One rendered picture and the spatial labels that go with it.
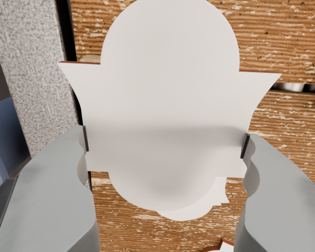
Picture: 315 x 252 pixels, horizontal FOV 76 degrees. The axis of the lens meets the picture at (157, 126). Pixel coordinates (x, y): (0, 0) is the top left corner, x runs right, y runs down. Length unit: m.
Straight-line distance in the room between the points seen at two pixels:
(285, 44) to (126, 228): 0.34
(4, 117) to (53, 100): 0.34
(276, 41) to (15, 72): 0.30
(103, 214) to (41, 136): 0.15
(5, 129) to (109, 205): 0.35
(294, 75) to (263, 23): 0.07
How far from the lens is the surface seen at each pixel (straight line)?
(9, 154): 0.59
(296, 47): 0.27
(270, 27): 0.26
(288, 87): 0.30
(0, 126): 0.60
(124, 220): 0.37
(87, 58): 0.22
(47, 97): 0.30
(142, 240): 0.41
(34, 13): 0.29
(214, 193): 0.30
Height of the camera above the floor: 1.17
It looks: 64 degrees down
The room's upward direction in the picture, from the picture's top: 178 degrees counter-clockwise
